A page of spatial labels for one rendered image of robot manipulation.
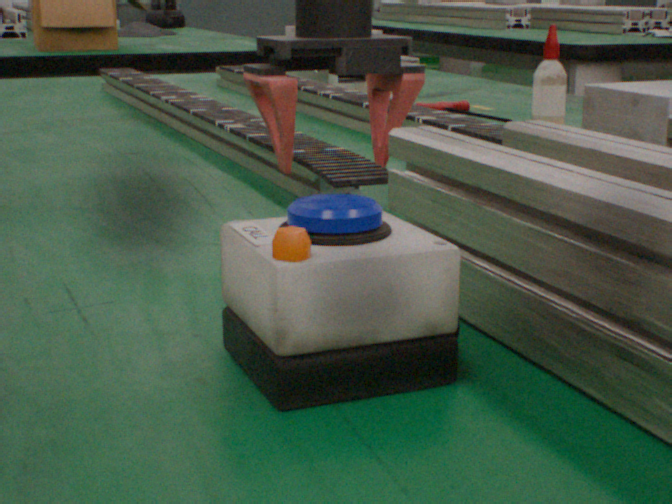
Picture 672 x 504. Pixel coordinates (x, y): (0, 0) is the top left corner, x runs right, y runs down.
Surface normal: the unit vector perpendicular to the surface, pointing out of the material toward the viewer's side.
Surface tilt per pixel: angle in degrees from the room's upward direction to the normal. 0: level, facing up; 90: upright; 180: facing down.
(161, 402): 0
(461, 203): 90
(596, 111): 90
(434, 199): 90
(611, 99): 90
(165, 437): 0
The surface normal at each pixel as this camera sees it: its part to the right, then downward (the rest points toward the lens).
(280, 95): 0.35, 0.57
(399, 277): 0.37, 0.24
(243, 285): -0.93, 0.10
